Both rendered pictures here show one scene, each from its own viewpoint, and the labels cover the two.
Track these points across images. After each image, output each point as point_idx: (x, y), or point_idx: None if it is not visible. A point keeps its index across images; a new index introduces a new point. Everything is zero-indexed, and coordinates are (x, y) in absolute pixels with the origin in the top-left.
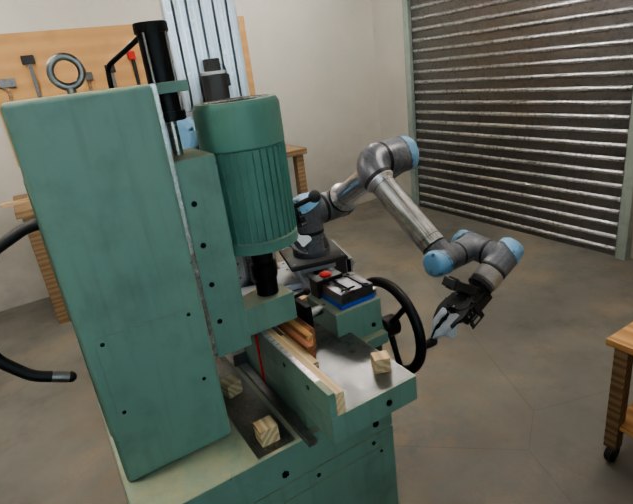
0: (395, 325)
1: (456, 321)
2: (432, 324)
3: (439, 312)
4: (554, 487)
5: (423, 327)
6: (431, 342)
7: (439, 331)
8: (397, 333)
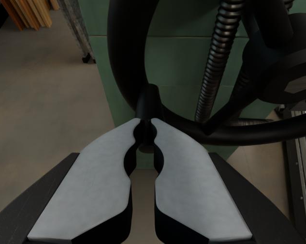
0: (261, 51)
1: (42, 181)
2: (178, 129)
3: (214, 184)
4: None
5: (116, 6)
6: (137, 116)
7: (121, 125)
8: (251, 86)
